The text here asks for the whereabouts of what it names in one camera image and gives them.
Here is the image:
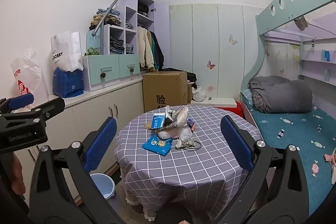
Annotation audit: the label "light blue plastic bin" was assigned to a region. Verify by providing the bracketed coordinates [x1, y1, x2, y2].
[90, 173, 116, 200]

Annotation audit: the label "pile of folded clothes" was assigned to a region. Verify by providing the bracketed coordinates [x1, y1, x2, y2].
[89, 7, 122, 31]

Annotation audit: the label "white paper bag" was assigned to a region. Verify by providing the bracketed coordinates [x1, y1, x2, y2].
[51, 30, 84, 72]

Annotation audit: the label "crumpled grey plastic bag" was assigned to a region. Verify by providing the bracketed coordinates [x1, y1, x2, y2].
[165, 105, 189, 128]

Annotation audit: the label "teal bunk bed frame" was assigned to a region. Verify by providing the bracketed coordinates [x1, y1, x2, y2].
[240, 0, 336, 188]

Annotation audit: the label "blue checked pillow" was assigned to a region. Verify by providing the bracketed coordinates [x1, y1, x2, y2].
[241, 89, 256, 106]

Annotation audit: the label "clear plastic bag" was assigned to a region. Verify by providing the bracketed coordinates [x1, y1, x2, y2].
[157, 126, 197, 142]

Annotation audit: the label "keys with ring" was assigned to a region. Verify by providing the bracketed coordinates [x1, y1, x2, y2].
[175, 138, 203, 151]

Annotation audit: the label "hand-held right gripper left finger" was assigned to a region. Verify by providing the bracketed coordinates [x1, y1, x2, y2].
[28, 117, 124, 224]

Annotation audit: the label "white plastic bag red print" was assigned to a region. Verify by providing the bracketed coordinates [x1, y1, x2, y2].
[10, 47, 49, 109]

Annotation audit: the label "white wardrobe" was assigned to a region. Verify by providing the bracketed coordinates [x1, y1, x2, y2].
[168, 3, 265, 106]

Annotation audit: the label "teal drawer unit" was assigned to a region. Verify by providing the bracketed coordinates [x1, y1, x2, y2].
[83, 54, 141, 92]

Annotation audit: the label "purple stepped shelf unit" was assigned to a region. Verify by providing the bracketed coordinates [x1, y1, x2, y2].
[104, 0, 155, 56]

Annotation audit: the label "person's left hand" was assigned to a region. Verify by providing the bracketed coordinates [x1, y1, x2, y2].
[9, 158, 26, 197]

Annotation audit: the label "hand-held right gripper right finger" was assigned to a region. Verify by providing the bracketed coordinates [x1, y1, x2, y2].
[210, 116, 310, 224]

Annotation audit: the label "dark folded clothes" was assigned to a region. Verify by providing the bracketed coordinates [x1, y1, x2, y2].
[110, 35, 125, 55]

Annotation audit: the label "teal candy print bed sheet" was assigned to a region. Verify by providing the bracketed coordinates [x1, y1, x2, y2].
[248, 105, 336, 216]

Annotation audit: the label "low white cabinet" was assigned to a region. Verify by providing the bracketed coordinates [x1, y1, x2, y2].
[26, 77, 145, 203]

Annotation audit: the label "green hanging jacket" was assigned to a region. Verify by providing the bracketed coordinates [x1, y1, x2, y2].
[150, 30, 158, 70]

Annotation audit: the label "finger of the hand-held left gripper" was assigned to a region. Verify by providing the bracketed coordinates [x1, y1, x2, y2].
[25, 97, 66, 122]
[0, 93, 35, 115]

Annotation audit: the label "blue white long packet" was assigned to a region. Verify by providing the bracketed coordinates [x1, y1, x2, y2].
[151, 112, 169, 130]

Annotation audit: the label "large cardboard box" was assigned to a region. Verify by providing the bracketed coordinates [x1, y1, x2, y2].
[142, 71, 188, 115]

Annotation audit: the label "dark hanging jacket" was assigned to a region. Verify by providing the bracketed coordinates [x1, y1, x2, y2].
[153, 32, 165, 69]

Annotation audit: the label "white board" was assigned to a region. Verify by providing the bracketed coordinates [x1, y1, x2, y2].
[190, 97, 237, 109]

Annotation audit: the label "grey quilt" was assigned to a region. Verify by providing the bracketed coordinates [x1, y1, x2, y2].
[248, 76, 313, 114]

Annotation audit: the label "round table checked purple tablecloth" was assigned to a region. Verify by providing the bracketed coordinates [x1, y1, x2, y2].
[115, 105, 263, 222]

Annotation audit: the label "red plastic stool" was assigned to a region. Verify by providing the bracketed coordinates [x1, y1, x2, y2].
[218, 102, 245, 120]

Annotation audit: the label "cream hanging jacket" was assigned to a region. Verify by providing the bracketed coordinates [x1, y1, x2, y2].
[137, 27, 155, 71]

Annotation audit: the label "blue garment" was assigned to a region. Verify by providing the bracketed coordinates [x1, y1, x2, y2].
[52, 67, 84, 98]

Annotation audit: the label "flat blue packet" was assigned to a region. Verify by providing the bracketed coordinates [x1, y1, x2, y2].
[142, 135, 174, 156]

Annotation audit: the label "pink cloth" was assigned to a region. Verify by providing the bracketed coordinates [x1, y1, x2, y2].
[323, 147, 336, 185]

